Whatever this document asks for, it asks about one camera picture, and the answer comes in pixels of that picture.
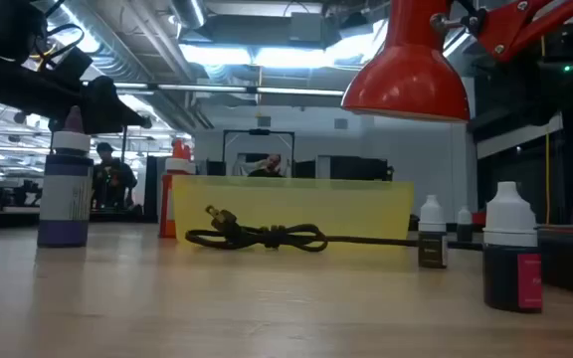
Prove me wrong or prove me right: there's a maroon food coloring bottle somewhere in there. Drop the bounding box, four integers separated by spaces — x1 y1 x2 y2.
181 143 198 176

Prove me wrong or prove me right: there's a standing person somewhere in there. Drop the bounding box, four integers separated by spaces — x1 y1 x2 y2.
91 141 139 210

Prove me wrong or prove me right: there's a black computer monitor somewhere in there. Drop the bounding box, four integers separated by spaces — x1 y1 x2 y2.
205 159 228 177
293 159 317 179

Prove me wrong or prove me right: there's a black power cord with plug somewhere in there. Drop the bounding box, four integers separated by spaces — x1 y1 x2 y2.
184 204 485 254

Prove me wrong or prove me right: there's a red desk lamp shade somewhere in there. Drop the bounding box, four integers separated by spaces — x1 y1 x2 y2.
340 0 472 124

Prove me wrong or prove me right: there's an orange food coloring bottle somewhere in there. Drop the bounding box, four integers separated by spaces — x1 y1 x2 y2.
158 138 192 239

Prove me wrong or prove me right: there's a tall black cabinet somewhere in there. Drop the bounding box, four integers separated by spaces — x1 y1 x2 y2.
143 155 161 224

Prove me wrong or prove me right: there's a black cabinet block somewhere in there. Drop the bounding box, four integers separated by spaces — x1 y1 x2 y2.
315 154 391 182

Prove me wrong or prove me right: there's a purple food coloring bottle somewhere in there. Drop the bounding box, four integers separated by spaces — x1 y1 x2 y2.
36 104 95 249

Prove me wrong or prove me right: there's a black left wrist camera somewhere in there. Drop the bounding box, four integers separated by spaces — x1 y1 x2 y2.
50 47 94 86

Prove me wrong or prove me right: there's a black robot station frame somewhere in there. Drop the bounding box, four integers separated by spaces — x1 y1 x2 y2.
222 128 296 178

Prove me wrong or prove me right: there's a linear ceiling light fixture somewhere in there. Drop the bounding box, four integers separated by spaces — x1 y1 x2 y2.
114 82 346 98

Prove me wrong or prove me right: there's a seated person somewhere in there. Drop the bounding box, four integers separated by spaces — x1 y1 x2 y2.
246 152 287 179

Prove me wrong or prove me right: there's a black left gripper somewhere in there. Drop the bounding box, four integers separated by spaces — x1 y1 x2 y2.
81 75 153 135

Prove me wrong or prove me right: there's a small dropper bottle pink label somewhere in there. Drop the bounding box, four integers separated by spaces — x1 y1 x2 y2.
481 181 544 314

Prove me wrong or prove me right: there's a small dropper bottle black label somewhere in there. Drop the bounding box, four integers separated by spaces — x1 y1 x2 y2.
417 194 450 270

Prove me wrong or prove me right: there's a yellow translucent plastic bin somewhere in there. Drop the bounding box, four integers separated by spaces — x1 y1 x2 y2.
171 173 416 245

